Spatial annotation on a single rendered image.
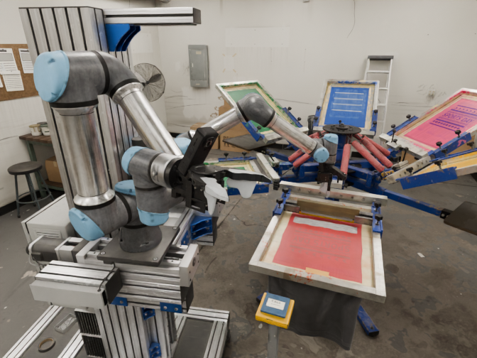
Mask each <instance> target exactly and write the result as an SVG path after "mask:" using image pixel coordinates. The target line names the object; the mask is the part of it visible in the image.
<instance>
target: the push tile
mask: <svg viewBox="0 0 477 358"><path fill-rule="evenodd" d="M289 304H290V298H286V297H282V296H279V295H274V294H272V293H266V296H265V299H264V301H263V304H262V307H261V312H263V313H267V314H270V315H274V316H278V317H280V318H285V317H286V314H287V309H288V307H289Z"/></svg>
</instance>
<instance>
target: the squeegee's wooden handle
mask: <svg viewBox="0 0 477 358"><path fill-rule="evenodd" d="M297 206H300V211H301V210H304V211H308V212H316V213H321V214H325V215H333V216H337V217H345V218H350V219H353V221H354V219H355V215H356V216H359V212H360V208H358V207H349V206H345V205H336V204H331V203H327V202H318V201H314V200H305V199H300V198H298V199H297Z"/></svg>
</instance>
